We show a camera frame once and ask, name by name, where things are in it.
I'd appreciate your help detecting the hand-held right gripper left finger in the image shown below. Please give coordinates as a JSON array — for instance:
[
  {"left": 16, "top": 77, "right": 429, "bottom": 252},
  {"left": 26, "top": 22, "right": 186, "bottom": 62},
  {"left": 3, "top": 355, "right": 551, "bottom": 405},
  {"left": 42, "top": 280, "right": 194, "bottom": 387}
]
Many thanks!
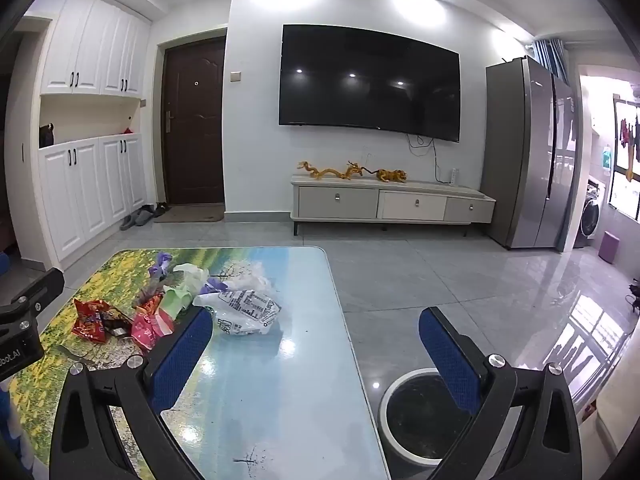
[{"left": 48, "top": 305, "right": 213, "bottom": 480}]

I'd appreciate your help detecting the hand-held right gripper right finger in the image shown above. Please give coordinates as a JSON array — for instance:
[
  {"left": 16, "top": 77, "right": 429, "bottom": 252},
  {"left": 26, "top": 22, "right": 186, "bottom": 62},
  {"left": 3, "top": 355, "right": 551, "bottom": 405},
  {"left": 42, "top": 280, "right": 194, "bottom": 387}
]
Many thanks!
[{"left": 419, "top": 306, "right": 597, "bottom": 480}]

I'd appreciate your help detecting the red snack wrapper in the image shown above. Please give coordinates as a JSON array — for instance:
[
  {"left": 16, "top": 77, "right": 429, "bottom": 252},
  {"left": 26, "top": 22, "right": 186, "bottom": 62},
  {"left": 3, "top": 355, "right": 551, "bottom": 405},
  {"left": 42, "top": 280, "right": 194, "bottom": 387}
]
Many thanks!
[{"left": 71, "top": 298, "right": 132, "bottom": 343}]

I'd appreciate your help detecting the round white-rimmed trash bin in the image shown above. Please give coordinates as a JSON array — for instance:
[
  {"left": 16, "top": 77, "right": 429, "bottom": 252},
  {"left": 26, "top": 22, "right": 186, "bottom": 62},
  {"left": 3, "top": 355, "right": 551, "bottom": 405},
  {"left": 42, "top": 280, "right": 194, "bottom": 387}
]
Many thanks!
[{"left": 378, "top": 367, "right": 493, "bottom": 463}]

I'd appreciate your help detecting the pink snack packet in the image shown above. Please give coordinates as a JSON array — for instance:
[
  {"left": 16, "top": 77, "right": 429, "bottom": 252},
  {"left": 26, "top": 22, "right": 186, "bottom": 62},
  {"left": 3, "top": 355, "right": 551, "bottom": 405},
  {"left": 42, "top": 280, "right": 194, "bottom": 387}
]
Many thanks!
[{"left": 131, "top": 294, "right": 176, "bottom": 352}]

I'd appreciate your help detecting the light green plastic bag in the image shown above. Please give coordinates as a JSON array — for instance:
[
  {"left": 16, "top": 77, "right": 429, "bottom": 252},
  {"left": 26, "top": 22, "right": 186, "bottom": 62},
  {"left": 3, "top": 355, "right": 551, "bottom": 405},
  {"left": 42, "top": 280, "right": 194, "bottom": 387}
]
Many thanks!
[{"left": 162, "top": 282, "right": 197, "bottom": 319}]

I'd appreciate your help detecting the white black-printed plastic bag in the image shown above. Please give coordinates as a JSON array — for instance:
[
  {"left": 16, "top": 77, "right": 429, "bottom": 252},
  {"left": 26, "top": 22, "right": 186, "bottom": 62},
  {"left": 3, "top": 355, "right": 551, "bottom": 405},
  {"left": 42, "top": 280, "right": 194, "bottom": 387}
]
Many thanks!
[{"left": 192, "top": 287, "right": 282, "bottom": 336}]

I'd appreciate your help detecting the white crumpled plastic bag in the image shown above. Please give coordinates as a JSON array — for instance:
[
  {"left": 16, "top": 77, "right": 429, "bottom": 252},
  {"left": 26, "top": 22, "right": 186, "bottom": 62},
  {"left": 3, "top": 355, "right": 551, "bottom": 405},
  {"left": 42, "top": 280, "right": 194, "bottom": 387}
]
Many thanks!
[{"left": 172, "top": 262, "right": 210, "bottom": 287}]

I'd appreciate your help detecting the purple crumpled plastic bag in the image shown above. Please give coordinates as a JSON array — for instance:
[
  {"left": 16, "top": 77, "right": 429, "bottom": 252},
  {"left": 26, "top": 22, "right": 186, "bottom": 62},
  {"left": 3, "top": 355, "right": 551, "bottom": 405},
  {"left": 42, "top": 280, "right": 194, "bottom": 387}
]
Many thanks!
[{"left": 149, "top": 252, "right": 174, "bottom": 281}]

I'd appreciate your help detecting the brown door mat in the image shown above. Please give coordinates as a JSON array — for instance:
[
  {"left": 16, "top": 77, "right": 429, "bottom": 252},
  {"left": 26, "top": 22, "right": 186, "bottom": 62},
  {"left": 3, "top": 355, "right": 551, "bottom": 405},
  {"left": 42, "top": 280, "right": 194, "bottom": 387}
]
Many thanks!
[{"left": 153, "top": 203, "right": 225, "bottom": 224}]

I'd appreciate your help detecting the white hallway cabinet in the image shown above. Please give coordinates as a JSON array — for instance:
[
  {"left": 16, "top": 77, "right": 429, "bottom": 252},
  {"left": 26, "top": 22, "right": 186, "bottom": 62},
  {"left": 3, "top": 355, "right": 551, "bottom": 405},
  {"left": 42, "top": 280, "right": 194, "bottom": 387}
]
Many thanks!
[{"left": 37, "top": 0, "right": 153, "bottom": 271}]

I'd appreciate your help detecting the white television cabinet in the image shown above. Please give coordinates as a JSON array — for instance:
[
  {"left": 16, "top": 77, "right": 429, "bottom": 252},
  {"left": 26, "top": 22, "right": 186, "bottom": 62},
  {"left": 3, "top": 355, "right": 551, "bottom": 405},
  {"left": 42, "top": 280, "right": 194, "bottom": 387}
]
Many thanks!
[{"left": 291, "top": 172, "right": 497, "bottom": 237}]

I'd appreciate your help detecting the purple stool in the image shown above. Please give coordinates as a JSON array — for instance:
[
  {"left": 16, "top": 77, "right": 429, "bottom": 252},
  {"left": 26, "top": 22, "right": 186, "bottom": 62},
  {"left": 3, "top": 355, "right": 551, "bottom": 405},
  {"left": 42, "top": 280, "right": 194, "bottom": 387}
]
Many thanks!
[{"left": 598, "top": 231, "right": 621, "bottom": 264}]

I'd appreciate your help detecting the silver washing machine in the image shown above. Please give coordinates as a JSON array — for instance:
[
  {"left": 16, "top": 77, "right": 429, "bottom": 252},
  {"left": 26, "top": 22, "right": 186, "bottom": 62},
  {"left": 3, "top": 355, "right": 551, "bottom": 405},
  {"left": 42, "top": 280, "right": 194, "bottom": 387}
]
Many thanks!
[{"left": 574, "top": 176, "right": 607, "bottom": 249}]

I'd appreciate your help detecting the silver double-door refrigerator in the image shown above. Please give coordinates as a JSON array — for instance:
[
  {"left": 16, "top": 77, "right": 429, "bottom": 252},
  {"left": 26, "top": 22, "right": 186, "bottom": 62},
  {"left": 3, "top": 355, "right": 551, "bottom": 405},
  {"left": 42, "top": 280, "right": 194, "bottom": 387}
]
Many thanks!
[{"left": 482, "top": 56, "right": 581, "bottom": 251}]

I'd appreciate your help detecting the long golden dragon figurine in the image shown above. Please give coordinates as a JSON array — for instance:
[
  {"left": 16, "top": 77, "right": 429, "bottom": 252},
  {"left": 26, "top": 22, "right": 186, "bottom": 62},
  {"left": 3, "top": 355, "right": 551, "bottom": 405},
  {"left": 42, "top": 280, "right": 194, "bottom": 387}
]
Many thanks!
[{"left": 298, "top": 161, "right": 348, "bottom": 181}]

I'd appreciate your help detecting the dark brown entrance door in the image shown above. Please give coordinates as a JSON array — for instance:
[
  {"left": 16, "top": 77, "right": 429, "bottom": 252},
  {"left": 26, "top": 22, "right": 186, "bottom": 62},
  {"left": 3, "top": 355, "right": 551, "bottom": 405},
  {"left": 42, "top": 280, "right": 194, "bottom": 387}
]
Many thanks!
[{"left": 161, "top": 37, "right": 227, "bottom": 206}]

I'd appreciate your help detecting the hanging laundry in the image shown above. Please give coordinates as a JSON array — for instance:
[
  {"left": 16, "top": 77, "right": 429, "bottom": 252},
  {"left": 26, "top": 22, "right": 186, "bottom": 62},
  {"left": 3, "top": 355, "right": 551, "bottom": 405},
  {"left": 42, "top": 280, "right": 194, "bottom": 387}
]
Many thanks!
[{"left": 618, "top": 114, "right": 640, "bottom": 182}]

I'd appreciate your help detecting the blue curtain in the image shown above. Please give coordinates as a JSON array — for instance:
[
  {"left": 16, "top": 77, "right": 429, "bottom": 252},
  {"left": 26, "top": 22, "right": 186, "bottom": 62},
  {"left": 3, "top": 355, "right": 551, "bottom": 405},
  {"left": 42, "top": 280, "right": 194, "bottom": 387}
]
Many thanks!
[{"left": 531, "top": 38, "right": 569, "bottom": 82}]

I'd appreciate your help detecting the black television cable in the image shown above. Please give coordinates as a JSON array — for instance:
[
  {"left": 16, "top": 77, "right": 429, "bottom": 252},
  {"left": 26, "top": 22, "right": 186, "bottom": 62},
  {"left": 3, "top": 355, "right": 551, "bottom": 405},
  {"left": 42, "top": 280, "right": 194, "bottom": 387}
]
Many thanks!
[{"left": 406, "top": 133, "right": 453, "bottom": 184}]

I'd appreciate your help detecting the black wall-mounted television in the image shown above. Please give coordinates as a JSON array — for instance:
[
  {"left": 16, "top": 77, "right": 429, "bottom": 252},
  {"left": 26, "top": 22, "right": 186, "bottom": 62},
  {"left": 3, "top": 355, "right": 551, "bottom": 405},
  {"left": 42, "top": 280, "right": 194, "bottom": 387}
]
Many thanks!
[{"left": 278, "top": 24, "right": 462, "bottom": 143}]

